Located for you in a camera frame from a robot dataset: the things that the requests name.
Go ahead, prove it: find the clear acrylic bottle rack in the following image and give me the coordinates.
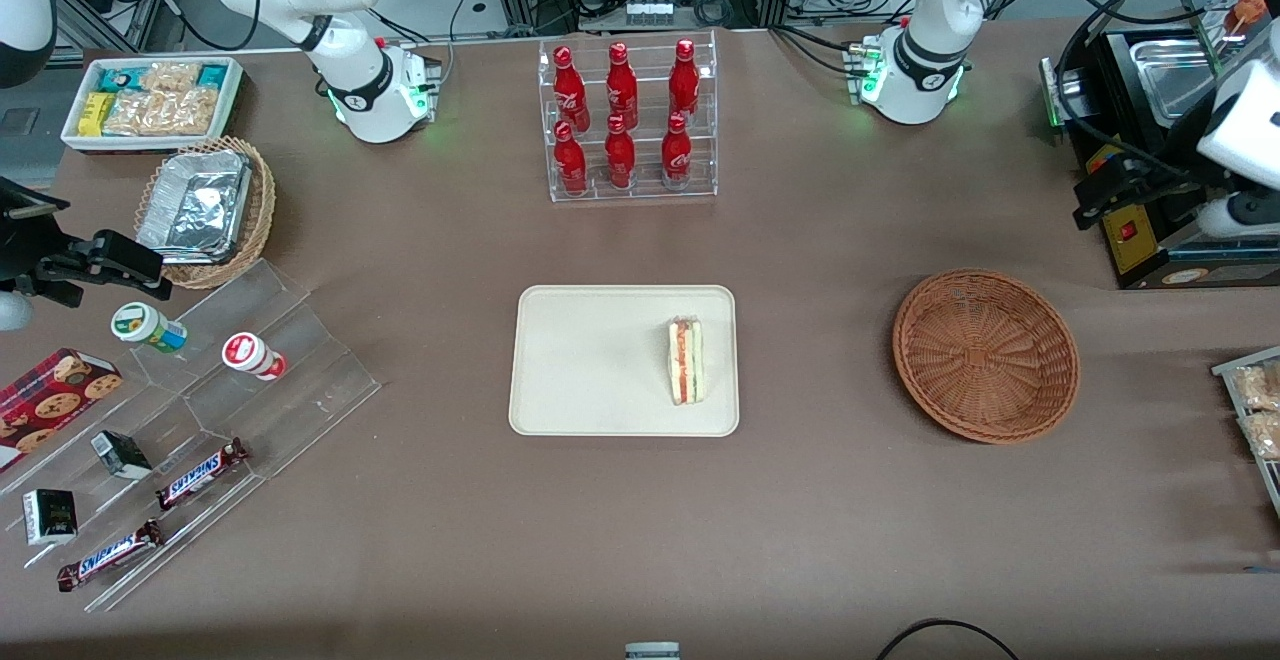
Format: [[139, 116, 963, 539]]
[[537, 30, 720, 205]]

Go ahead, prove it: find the clear fried snack bag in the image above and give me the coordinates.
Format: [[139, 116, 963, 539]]
[[1231, 362, 1280, 413], [1238, 410, 1280, 461]]

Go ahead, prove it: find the beige rectangular tray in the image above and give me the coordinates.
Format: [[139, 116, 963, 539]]
[[508, 285, 741, 438]]

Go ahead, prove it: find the grey metal snack tray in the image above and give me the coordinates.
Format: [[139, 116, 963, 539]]
[[1210, 345, 1280, 521]]

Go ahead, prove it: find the triangular sandwich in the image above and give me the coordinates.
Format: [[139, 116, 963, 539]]
[[667, 316, 708, 407]]

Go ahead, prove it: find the black food warmer cabinet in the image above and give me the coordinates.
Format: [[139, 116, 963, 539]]
[[1039, 0, 1280, 291]]

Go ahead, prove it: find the red lid yoghurt cup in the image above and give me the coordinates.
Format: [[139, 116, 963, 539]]
[[221, 332, 289, 383]]

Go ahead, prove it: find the red plaid cookie box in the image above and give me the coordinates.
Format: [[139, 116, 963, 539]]
[[0, 347, 125, 475]]

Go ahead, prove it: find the white rectangular snack bin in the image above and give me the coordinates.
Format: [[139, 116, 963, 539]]
[[60, 56, 246, 155]]

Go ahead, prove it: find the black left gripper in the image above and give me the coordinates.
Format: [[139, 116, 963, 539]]
[[1074, 153, 1203, 232]]

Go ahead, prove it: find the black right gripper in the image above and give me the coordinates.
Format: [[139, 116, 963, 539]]
[[0, 177, 174, 309]]

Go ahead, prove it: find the small clear cracker bag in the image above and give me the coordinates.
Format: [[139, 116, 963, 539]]
[[140, 61, 203, 97]]

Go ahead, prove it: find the aluminium foil container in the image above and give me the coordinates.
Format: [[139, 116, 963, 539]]
[[135, 149, 254, 267]]

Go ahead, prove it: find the small black chocolate box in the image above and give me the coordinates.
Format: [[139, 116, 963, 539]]
[[90, 430, 154, 482], [22, 488, 80, 548]]

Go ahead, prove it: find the clear acrylic stepped display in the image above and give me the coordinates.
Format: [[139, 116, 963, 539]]
[[0, 258, 384, 614]]

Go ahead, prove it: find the red cola bottle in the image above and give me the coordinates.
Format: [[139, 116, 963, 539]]
[[668, 38, 701, 123], [660, 112, 694, 191], [603, 115, 638, 192], [552, 120, 589, 197], [552, 46, 590, 133], [605, 42, 640, 131]]

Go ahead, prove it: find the green lid yoghurt cup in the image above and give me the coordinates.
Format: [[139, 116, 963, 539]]
[[110, 302, 189, 356]]

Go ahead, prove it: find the yellow snack packet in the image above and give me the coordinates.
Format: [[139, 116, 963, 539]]
[[77, 92, 117, 139]]

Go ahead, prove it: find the small light wicker basket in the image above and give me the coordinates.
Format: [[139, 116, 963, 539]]
[[133, 136, 278, 291]]

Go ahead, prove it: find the large clear cracker bag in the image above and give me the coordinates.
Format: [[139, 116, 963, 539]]
[[103, 87, 223, 139]]

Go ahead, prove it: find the large brown wicker basket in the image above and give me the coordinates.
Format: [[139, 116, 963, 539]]
[[892, 269, 1082, 445]]

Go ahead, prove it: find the brown Snickers bar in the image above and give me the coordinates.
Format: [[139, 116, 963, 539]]
[[155, 437, 250, 513], [56, 518, 166, 594]]

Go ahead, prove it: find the black cable loop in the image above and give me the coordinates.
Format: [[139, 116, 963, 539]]
[[875, 618, 1022, 660]]

